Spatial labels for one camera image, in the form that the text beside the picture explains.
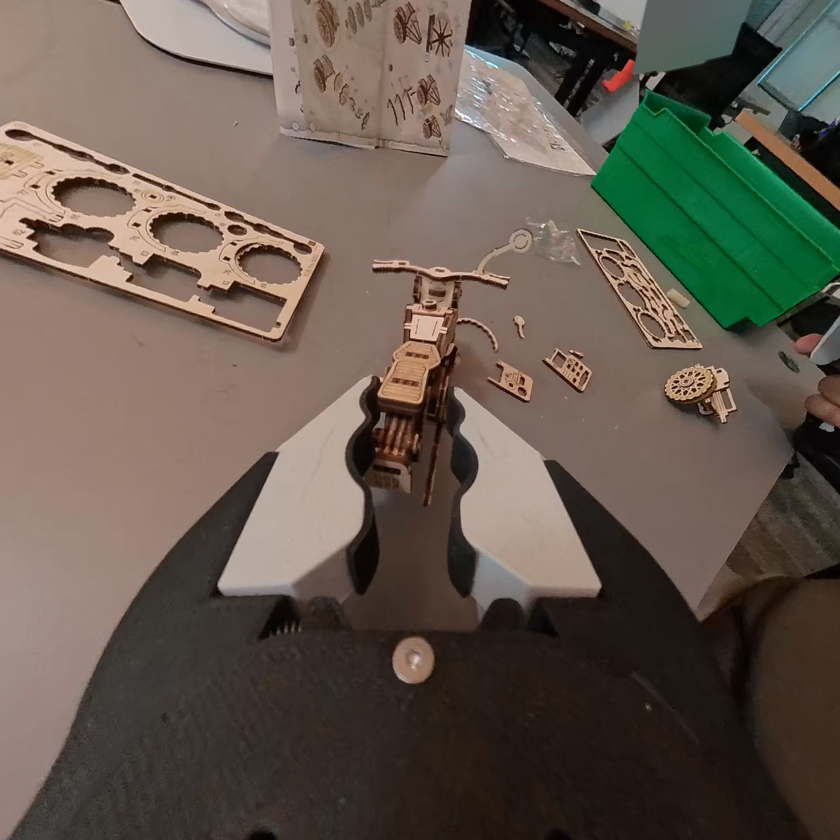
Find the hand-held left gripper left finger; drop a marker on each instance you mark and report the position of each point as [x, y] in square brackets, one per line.
[295, 499]

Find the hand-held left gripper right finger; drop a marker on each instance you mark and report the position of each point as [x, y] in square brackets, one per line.
[525, 525]

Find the wooden motorcycle model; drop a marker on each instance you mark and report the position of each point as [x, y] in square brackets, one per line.
[420, 328]

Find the person's right hand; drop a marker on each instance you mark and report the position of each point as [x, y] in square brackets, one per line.
[823, 408]

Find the wooden wheel assembly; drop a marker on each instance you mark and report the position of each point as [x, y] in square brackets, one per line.
[718, 380]

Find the small wooden panel piece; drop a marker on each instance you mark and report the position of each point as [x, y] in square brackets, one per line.
[558, 361]
[522, 387]

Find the pale wax stick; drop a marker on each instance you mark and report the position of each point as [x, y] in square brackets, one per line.
[676, 297]

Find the green plastic bin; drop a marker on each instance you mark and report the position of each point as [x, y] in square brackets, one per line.
[709, 197]

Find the curved toothed wooden piece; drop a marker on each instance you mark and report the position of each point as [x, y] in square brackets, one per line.
[489, 336]

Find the brown background table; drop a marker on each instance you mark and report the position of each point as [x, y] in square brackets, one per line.
[794, 154]

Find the small punched wooden sheet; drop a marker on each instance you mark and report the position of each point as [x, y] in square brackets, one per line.
[633, 295]

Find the tiny wooden key piece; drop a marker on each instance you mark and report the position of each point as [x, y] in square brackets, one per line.
[520, 321]

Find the small clear plastic bag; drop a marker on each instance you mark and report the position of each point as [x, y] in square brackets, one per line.
[558, 244]

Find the black office chair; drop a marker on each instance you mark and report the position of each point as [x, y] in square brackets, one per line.
[741, 65]

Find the person's leg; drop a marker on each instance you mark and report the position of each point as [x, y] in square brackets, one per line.
[794, 689]

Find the small orange thing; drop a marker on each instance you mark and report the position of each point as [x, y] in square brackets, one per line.
[620, 82]

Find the plastic-wrapped printed paper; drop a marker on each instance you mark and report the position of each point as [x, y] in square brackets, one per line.
[518, 111]

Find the wooden-edged background table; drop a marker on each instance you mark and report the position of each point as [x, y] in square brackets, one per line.
[590, 19]

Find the wooden sheet with round holes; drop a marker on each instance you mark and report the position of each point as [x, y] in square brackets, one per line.
[16, 190]

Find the folded instruction booklet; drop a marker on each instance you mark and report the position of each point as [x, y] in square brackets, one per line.
[367, 79]

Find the white monitor stand base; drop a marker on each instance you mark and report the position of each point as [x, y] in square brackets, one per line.
[197, 33]

